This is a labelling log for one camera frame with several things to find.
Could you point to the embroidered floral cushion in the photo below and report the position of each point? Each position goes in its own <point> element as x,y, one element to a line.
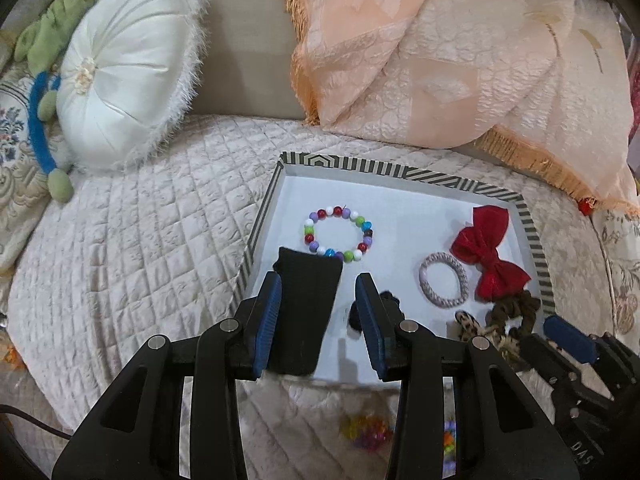
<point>15,160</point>

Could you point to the leopard print hair clip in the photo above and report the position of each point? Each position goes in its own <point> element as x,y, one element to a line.
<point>467,322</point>

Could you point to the black cloth headband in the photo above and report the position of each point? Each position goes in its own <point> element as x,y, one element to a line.
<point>310,310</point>

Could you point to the white round fringed pillow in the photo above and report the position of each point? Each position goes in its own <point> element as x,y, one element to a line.
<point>125,75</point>

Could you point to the brown scrunchie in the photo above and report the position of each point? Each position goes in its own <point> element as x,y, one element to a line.
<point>500,315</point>

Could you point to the floral print cushion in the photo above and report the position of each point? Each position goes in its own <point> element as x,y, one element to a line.
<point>620,260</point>

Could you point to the small red object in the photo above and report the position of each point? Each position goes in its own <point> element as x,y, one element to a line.
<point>584,206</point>

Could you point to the green and blue plush toy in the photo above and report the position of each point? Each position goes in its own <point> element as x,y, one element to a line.
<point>60,15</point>

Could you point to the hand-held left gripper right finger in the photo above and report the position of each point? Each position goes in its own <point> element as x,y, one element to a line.
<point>372,330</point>

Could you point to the peach fringed blanket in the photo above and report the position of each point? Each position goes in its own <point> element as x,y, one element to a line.
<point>425,60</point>

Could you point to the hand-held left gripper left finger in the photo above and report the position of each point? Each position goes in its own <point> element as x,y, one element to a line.
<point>265,330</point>

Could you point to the beige sofa backrest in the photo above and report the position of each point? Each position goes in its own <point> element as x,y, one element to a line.
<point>250,60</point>

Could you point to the white quilted bed cover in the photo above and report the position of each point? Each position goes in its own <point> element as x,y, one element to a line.
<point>150,260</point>

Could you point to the red bow hair clip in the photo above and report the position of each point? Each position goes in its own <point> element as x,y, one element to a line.
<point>482,240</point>

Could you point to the black scrunchie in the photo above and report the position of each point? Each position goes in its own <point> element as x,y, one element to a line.
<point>390,302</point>

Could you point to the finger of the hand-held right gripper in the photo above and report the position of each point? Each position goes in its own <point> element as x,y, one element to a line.
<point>535,355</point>
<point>570,340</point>

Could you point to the striped-edge white tray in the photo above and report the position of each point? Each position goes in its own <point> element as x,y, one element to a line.
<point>400,200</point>

